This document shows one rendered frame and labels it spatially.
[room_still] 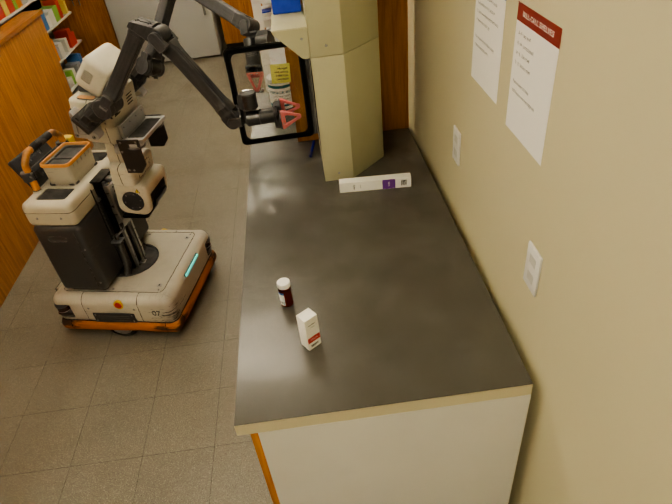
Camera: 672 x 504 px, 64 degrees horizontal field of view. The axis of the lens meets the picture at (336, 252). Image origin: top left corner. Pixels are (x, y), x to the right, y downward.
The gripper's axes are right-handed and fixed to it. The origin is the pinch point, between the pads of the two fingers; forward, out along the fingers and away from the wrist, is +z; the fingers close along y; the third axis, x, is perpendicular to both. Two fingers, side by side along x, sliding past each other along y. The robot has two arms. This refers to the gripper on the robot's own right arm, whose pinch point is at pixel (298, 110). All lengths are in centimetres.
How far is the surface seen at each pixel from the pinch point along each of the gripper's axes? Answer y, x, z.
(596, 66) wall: -112, -46, 51
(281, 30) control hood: -14.1, -33.1, -0.5
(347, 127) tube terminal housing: -14.2, 3.2, 16.8
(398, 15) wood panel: 23, -22, 44
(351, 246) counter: -57, 24, 11
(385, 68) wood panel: 22.8, -2.7, 37.4
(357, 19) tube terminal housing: -8.4, -31.3, 24.6
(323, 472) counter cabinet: -118, 49, -7
